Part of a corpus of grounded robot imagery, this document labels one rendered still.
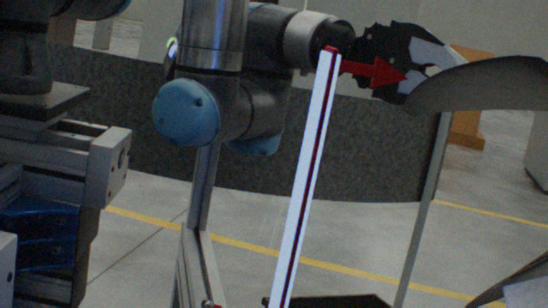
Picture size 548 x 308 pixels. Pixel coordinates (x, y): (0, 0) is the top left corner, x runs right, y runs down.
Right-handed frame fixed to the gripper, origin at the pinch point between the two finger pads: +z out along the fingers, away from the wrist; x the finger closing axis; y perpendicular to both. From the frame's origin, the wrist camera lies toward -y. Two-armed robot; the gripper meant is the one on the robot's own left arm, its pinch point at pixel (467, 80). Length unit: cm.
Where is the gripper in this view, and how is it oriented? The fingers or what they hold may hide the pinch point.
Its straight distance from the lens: 70.9
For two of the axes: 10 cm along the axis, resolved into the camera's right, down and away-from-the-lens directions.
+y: 6.5, 0.7, 7.6
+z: 7.2, 2.8, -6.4
